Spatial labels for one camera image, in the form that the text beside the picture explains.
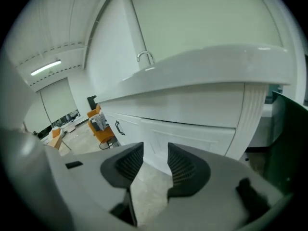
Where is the white panelled cabinet door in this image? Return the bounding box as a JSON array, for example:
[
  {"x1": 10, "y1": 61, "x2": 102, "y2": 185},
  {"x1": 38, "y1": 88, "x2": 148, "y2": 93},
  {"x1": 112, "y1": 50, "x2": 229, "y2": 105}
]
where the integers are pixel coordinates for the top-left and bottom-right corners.
[{"x1": 141, "y1": 118, "x2": 237, "y2": 176}]

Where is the small white roller blind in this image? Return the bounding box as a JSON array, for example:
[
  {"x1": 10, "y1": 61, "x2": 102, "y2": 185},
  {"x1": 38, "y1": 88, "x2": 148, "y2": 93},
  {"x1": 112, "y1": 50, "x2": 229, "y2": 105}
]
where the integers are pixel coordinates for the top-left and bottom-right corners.
[{"x1": 39, "y1": 77, "x2": 79, "y2": 125}]

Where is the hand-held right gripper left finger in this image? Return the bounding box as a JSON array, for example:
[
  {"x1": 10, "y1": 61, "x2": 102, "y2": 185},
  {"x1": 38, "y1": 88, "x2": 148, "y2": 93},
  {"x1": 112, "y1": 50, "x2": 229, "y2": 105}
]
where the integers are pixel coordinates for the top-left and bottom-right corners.
[{"x1": 45, "y1": 142, "x2": 144, "y2": 227}]

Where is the orange armchair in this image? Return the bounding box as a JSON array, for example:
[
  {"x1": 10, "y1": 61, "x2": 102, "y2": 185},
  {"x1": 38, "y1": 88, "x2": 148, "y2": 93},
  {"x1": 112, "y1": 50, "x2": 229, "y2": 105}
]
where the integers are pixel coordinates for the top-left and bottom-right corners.
[{"x1": 87, "y1": 104, "x2": 115, "y2": 144}]

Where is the white sink countertop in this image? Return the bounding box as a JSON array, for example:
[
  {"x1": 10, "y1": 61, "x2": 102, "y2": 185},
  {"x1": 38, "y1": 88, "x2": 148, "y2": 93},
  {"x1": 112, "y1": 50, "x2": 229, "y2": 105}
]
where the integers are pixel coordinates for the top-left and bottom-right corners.
[{"x1": 95, "y1": 43, "x2": 293, "y2": 103}]

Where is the white cabinet door black handle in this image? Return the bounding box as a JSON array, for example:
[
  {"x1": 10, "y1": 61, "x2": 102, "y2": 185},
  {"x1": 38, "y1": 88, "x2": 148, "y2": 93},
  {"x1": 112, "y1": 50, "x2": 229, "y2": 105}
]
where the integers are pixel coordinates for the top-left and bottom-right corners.
[{"x1": 103, "y1": 112, "x2": 143, "y2": 146}]

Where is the large white roller blind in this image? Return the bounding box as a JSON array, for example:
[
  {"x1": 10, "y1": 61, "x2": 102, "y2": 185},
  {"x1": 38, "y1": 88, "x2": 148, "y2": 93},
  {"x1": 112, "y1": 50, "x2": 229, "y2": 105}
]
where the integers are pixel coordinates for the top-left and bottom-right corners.
[{"x1": 127, "y1": 0, "x2": 284, "y2": 65}]

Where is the orange and white chair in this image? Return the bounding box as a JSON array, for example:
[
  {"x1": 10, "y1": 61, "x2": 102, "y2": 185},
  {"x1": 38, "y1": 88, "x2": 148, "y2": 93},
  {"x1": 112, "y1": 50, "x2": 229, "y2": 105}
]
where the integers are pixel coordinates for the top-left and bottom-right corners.
[{"x1": 49, "y1": 126, "x2": 65, "y2": 149}]

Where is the grey patterned cushion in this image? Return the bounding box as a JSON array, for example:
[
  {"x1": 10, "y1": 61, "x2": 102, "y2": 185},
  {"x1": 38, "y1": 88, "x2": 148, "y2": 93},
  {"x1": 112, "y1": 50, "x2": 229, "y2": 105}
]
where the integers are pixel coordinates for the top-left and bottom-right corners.
[{"x1": 89, "y1": 113, "x2": 107, "y2": 131}]

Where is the white drawer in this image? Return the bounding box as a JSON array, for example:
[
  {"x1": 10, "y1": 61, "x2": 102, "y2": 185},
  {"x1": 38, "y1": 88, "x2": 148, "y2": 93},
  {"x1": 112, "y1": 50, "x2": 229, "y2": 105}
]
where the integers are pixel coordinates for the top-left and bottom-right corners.
[{"x1": 97, "y1": 82, "x2": 245, "y2": 129}]

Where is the dark green chair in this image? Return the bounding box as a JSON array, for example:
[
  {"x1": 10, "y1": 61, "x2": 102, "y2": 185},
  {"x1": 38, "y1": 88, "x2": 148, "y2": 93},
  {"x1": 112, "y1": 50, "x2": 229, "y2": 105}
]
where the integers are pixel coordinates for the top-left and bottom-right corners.
[{"x1": 261, "y1": 90, "x2": 308, "y2": 195}]

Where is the white fluted cabinet corner post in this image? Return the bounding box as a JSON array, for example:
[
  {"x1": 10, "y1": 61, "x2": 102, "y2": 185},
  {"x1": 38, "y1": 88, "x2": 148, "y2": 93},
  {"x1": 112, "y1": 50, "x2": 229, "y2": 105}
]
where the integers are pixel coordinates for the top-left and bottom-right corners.
[{"x1": 230, "y1": 83, "x2": 269, "y2": 161}]

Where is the chrome curved faucet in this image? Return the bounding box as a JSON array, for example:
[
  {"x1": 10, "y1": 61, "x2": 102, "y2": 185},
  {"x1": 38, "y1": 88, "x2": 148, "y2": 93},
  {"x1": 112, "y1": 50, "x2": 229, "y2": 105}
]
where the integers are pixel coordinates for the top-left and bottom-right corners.
[{"x1": 137, "y1": 51, "x2": 156, "y2": 65}]

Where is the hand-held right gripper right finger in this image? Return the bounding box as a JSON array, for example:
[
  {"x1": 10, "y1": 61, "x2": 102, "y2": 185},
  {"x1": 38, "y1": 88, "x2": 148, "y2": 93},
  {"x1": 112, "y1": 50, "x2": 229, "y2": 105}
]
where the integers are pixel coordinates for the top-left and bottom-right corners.
[{"x1": 154, "y1": 142, "x2": 285, "y2": 231}]

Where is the long ceiling tube light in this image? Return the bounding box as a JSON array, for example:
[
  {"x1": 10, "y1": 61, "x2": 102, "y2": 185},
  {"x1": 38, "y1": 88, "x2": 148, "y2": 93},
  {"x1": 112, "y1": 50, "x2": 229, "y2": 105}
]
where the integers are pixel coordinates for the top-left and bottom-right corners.
[{"x1": 30, "y1": 59, "x2": 62, "y2": 77}]

